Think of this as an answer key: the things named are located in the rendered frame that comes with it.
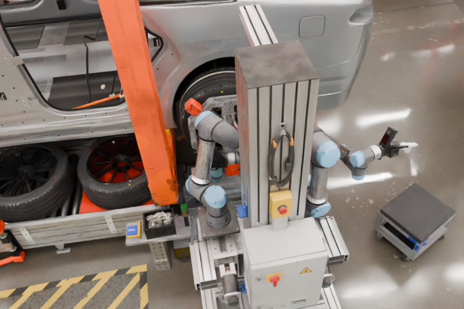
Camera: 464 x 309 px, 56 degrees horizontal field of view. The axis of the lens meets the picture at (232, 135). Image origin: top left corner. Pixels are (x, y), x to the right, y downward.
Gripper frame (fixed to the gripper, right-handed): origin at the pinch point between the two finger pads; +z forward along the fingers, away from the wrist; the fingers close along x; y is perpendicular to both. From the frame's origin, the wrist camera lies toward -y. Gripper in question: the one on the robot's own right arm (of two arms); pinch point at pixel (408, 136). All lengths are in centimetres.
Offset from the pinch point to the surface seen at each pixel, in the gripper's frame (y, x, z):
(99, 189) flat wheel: 58, -117, -164
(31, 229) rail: 75, -121, -217
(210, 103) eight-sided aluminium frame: 0, -90, -79
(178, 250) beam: 104, -76, -126
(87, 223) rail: 77, -108, -180
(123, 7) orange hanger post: -84, -60, -123
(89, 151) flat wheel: 53, -159, -163
